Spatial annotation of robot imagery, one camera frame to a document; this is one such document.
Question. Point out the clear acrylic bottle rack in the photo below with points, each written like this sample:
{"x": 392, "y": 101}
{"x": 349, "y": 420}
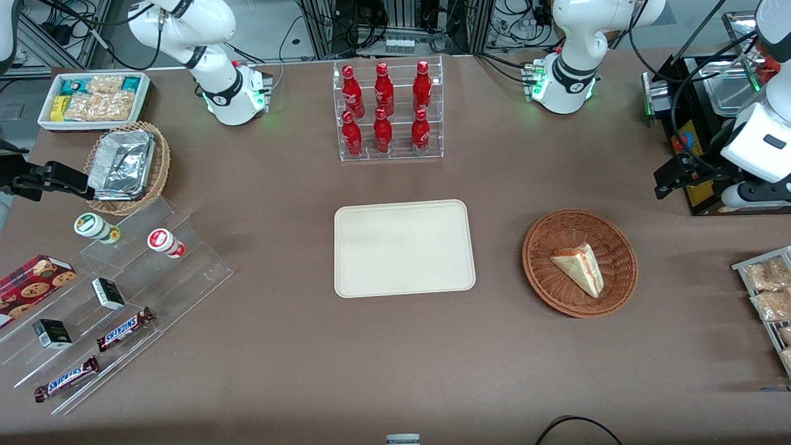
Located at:
{"x": 401, "y": 153}

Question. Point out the cream plastic tray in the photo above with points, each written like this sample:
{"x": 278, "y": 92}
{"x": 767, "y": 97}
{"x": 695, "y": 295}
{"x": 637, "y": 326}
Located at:
{"x": 405, "y": 248}

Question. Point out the yellow snack packet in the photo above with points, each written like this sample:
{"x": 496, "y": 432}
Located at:
{"x": 58, "y": 107}

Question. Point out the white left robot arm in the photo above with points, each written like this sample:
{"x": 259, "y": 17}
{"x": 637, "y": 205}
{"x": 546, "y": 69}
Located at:
{"x": 571, "y": 37}

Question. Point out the clear bag of fried snacks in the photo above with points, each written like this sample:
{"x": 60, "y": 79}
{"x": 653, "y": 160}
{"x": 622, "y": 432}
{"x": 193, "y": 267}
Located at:
{"x": 766, "y": 275}
{"x": 772, "y": 305}

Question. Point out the red cola bottle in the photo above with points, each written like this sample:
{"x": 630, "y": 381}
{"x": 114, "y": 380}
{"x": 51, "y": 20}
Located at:
{"x": 353, "y": 93}
{"x": 351, "y": 136}
{"x": 384, "y": 91}
{"x": 422, "y": 88}
{"x": 382, "y": 133}
{"x": 420, "y": 132}

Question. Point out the brown round wicker basket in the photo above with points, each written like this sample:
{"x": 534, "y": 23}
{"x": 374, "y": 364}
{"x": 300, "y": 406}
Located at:
{"x": 550, "y": 290}

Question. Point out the grey device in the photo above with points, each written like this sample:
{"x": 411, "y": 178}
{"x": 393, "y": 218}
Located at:
{"x": 403, "y": 439}

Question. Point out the metal pan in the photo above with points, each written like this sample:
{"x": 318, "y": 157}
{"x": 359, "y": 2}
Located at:
{"x": 732, "y": 89}

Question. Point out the triangle sandwich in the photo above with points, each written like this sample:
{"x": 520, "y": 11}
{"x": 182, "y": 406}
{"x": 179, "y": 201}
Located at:
{"x": 579, "y": 269}

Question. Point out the grey power strip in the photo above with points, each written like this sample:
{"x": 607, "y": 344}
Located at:
{"x": 398, "y": 44}

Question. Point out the green lid yogurt cup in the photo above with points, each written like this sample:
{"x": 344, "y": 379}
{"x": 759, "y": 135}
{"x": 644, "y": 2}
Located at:
{"x": 91, "y": 225}

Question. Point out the red lid yogurt cup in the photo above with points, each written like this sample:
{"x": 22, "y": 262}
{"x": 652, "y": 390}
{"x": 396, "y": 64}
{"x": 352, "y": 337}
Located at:
{"x": 162, "y": 240}

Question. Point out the teal snack packet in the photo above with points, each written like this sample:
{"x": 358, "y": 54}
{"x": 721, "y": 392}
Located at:
{"x": 73, "y": 87}

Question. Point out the clear bag of crackers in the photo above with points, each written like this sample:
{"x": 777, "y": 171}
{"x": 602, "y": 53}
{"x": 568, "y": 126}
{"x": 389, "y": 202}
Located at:
{"x": 102, "y": 106}

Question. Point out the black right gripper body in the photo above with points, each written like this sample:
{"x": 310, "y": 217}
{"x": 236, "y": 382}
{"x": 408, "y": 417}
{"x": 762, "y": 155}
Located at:
{"x": 13, "y": 180}

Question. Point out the stack of foil trays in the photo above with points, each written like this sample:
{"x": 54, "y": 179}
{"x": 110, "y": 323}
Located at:
{"x": 120, "y": 164}

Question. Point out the clear acrylic stepped display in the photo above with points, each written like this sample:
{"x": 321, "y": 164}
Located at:
{"x": 185, "y": 278}

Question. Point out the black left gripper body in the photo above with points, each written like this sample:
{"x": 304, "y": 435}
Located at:
{"x": 706, "y": 172}

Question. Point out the red cookie box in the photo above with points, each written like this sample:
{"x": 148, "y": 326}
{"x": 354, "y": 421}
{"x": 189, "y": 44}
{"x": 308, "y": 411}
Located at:
{"x": 34, "y": 284}

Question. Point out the small black box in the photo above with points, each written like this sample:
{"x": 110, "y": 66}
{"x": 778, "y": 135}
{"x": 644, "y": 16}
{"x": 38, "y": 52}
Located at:
{"x": 52, "y": 334}
{"x": 108, "y": 293}

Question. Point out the Snickers bar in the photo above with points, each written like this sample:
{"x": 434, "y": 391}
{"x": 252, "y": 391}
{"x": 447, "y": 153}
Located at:
{"x": 123, "y": 329}
{"x": 67, "y": 379}

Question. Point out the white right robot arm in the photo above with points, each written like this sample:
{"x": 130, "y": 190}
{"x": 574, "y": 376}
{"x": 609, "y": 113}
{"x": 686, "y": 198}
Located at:
{"x": 210, "y": 37}

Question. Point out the tan wicker basket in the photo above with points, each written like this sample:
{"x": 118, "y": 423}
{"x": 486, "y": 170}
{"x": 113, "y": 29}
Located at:
{"x": 157, "y": 179}

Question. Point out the white plastic snack bin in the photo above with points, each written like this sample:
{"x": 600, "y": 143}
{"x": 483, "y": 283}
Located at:
{"x": 46, "y": 122}

